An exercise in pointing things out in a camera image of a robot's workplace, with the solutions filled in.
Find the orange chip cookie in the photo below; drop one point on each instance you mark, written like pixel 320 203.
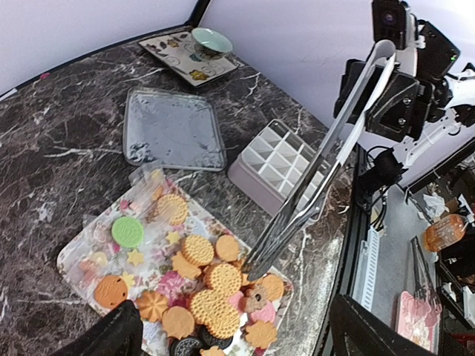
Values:
pixel 111 291

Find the clear box lid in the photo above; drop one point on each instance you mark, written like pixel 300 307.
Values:
pixel 174 130

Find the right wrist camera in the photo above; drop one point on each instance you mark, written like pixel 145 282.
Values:
pixel 390 20

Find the green ceramic bowl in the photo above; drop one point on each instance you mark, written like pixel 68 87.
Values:
pixel 209 44

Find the floral square coaster plate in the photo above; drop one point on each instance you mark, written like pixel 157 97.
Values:
pixel 177 51

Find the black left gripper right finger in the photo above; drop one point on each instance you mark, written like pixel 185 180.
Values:
pixel 356 331

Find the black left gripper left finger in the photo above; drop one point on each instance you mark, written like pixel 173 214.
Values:
pixel 119 332

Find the swirl butter cookie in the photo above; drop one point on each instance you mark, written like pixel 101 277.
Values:
pixel 152 305

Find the metal tongs white handle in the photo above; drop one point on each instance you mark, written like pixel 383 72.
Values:
pixel 289 220

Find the compartment cookie box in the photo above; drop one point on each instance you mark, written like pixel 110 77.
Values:
pixel 268 168

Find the black chocolate sandwich cookie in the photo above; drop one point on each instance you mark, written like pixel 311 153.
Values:
pixel 188 346

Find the floral cookie tray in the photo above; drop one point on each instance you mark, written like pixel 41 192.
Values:
pixel 168 216

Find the brown flower cookie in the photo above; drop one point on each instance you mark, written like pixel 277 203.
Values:
pixel 255 298

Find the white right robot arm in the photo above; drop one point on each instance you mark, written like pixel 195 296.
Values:
pixel 430 54

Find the green round cookie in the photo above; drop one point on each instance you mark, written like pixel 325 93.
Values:
pixel 128 232

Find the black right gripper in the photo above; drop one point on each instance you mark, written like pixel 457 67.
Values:
pixel 406 104

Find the round sandwich biscuit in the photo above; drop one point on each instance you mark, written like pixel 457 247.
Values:
pixel 197 250

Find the pink round cookie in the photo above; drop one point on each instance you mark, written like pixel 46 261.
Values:
pixel 267 314

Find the large embossed round biscuit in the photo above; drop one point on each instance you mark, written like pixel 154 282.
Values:
pixel 211 309

